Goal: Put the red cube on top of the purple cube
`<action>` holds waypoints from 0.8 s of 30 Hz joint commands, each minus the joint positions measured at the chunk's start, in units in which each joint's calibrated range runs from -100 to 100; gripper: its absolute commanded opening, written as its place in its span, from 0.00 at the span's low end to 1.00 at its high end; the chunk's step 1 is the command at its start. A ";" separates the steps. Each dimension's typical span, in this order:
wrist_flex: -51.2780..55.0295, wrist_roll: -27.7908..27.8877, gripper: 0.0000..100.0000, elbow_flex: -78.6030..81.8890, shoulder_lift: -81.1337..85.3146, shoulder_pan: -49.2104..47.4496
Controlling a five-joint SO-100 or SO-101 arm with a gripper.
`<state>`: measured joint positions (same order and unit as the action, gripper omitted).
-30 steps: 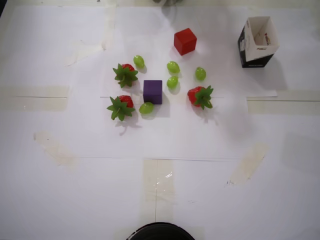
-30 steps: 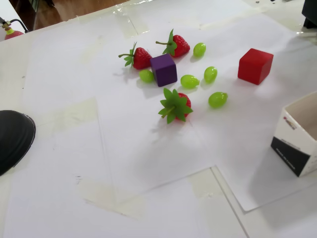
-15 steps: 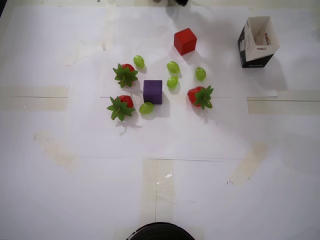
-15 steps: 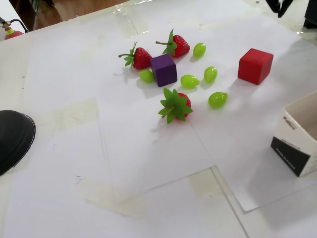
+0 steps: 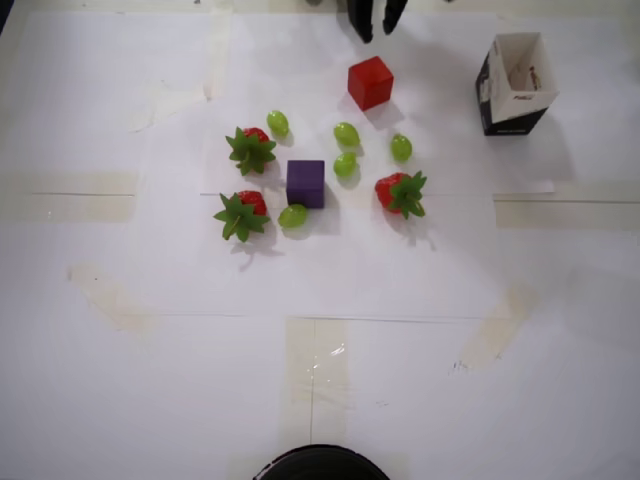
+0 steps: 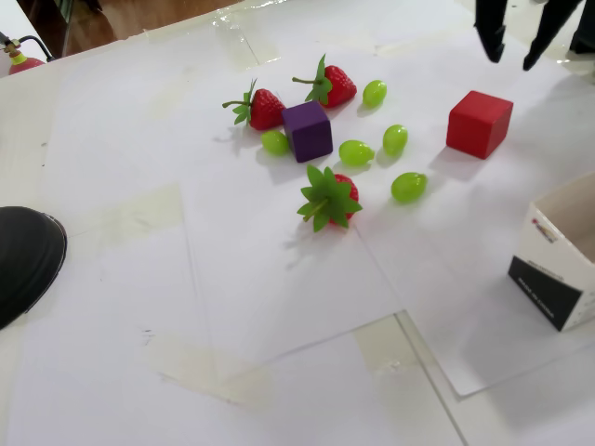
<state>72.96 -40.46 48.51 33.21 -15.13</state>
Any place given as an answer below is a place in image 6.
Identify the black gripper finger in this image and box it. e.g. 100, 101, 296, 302
473, 0, 509, 64
522, 0, 583, 72

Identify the red wooden cube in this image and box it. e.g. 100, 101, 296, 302
445, 90, 515, 161

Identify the purple wooden cube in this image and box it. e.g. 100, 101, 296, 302
281, 100, 335, 164

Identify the green plastic grape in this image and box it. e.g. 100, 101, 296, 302
381, 124, 410, 157
260, 129, 292, 157
390, 172, 429, 204
362, 79, 389, 110
337, 139, 376, 168

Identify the red plastic strawberry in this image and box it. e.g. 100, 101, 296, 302
292, 54, 359, 112
221, 77, 293, 132
297, 165, 364, 233

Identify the clear tape strip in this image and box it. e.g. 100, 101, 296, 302
353, 311, 422, 373
211, 8, 284, 72
90, 181, 187, 246
142, 330, 274, 411

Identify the white black cardboard box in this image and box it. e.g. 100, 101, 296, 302
507, 171, 595, 334

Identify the dark wooden cabinet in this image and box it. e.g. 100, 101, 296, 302
17, 0, 117, 59

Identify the red fire extinguisher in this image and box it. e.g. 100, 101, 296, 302
0, 31, 56, 77

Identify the black round object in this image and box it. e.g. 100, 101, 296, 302
0, 205, 69, 331

